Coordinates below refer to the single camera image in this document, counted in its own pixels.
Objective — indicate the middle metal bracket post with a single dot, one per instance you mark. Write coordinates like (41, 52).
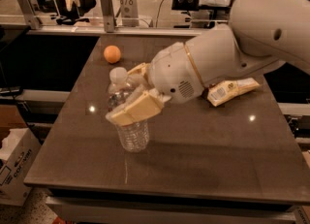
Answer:
(108, 15)

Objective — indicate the metal rail bar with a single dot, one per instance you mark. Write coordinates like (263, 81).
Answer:
(100, 31)

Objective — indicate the white numbered sign post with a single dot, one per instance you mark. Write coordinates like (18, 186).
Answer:
(129, 13)

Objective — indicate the brown yellow snack bag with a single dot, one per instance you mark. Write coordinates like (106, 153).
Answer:
(226, 90)

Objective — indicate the black office chair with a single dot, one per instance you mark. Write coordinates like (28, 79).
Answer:
(73, 11)

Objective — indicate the left metal bracket post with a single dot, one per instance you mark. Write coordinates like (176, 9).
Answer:
(29, 14)

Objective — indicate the metal bracket post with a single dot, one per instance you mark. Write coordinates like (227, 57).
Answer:
(108, 15)
(29, 14)

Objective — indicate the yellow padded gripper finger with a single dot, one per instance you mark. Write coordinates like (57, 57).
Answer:
(141, 104)
(139, 74)

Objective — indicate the clear plastic water bottle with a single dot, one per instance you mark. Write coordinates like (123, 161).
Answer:
(123, 90)

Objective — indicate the black camera on stand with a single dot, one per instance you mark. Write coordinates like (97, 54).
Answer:
(185, 5)

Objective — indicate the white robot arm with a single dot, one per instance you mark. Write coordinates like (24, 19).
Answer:
(258, 35)

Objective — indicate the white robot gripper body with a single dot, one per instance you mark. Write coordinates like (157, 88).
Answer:
(172, 73)

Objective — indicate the white cardboard box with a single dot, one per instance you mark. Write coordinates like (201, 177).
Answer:
(17, 153)

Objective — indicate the orange fruit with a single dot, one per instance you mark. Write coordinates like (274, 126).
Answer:
(112, 54)

